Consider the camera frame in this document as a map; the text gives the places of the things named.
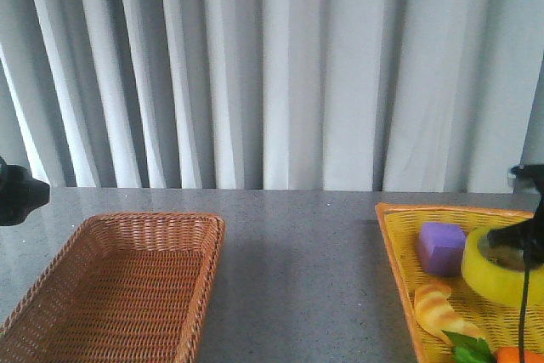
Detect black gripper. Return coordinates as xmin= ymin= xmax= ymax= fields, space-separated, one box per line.
xmin=487 ymin=164 xmax=544 ymax=257
xmin=0 ymin=158 xmax=50 ymax=226

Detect yellow tape roll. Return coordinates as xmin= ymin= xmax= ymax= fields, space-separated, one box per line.
xmin=461 ymin=227 xmax=524 ymax=308

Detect purple cube block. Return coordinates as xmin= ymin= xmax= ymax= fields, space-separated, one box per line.
xmin=416 ymin=222 xmax=466 ymax=277

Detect toy croissant bread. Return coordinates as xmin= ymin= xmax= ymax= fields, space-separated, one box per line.
xmin=413 ymin=281 xmax=485 ymax=346

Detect orange toy carrot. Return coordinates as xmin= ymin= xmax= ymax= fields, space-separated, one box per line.
xmin=495 ymin=347 xmax=544 ymax=363

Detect green toy leaves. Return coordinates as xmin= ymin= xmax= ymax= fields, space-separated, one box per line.
xmin=444 ymin=331 xmax=496 ymax=363

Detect brown wicker basket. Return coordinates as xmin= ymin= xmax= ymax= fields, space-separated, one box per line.
xmin=1 ymin=213 xmax=225 ymax=362

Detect grey pleated curtain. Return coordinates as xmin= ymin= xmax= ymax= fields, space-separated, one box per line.
xmin=1 ymin=0 xmax=543 ymax=193

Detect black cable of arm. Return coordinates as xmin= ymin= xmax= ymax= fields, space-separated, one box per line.
xmin=518 ymin=238 xmax=533 ymax=363

